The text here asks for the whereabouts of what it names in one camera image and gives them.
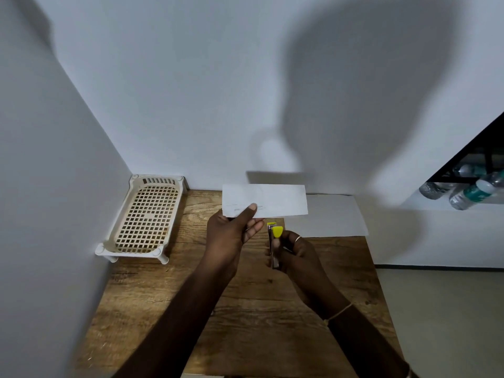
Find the person's left hand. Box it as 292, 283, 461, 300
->
199, 204, 265, 282

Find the person's right hand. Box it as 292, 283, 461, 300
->
271, 230, 352, 320

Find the yellow metal stapler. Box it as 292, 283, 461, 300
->
266, 221, 285, 270

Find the person's left forearm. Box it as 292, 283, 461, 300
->
112, 260, 237, 378

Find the person's right forearm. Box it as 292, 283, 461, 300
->
324, 304, 420, 378

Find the white paper sheet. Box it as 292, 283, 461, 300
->
283, 194, 369, 238

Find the cream plastic lattice tray rack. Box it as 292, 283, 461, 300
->
95, 174, 189, 266

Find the clear bottle with green label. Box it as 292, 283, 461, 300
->
449, 171, 504, 211
418, 164, 489, 201

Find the thin gold bracelet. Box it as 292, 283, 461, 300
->
323, 302, 354, 326

